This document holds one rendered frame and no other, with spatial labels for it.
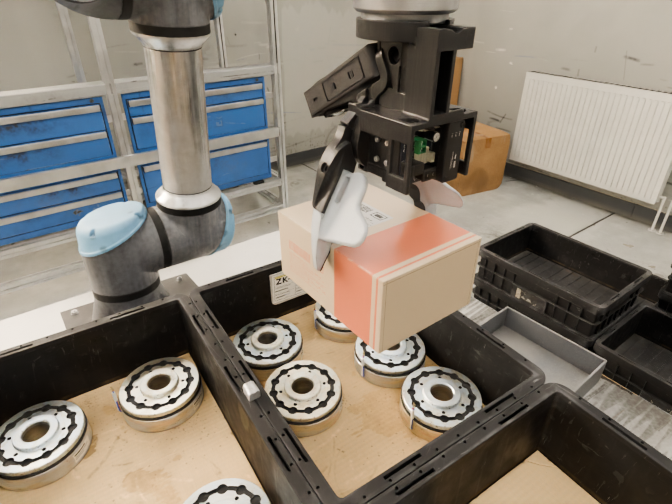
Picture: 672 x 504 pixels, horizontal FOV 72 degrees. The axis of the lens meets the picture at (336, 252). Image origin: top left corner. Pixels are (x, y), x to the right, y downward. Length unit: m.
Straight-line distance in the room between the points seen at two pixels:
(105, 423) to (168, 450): 0.10
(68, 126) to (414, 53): 2.08
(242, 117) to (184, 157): 1.77
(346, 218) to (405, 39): 0.14
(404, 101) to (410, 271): 0.13
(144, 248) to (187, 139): 0.20
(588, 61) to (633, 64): 0.27
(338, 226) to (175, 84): 0.47
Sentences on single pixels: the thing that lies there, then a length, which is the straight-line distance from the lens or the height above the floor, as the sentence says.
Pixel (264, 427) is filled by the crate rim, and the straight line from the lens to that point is 0.50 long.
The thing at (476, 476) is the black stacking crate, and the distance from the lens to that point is 0.56.
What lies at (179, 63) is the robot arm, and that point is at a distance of 0.77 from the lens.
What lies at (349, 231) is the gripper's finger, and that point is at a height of 1.15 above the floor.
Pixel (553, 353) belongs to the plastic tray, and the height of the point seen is 0.70.
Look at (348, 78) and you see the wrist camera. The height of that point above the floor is 1.25.
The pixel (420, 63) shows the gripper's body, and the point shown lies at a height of 1.27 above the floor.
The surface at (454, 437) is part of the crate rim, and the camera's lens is 0.51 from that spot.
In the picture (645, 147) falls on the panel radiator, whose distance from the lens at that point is 3.26.
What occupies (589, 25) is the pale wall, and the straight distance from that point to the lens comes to 3.49.
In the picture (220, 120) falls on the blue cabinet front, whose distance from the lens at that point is 2.53.
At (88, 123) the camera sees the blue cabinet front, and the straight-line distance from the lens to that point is 2.35.
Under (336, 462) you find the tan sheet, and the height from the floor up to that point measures 0.83.
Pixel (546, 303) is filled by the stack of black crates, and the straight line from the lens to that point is 1.45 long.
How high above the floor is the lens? 1.32
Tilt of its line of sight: 31 degrees down
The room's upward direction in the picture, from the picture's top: straight up
